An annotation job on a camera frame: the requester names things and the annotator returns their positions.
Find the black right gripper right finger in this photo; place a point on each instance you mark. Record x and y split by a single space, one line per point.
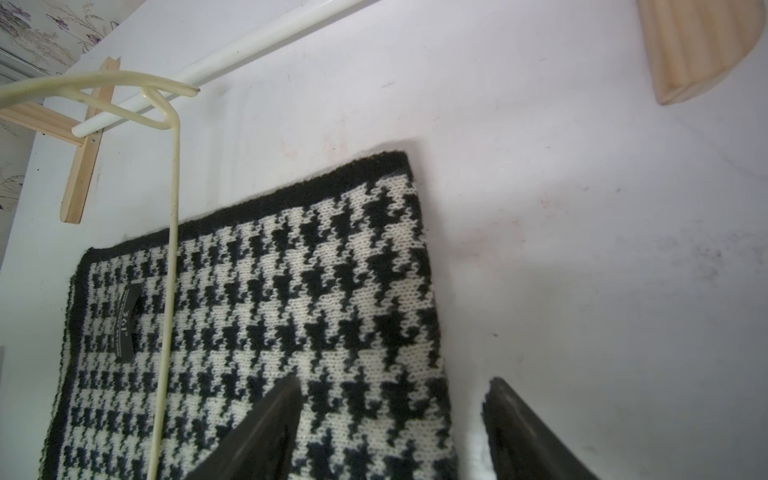
521 445

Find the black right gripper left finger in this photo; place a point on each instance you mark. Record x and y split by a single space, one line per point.
261 446

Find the black white houndstooth scarf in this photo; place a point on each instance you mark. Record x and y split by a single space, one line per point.
327 280

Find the cream plastic clothes hanger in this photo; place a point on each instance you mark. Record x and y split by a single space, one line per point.
168 240

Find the wooden clothes rack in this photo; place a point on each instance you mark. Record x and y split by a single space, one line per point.
691 46

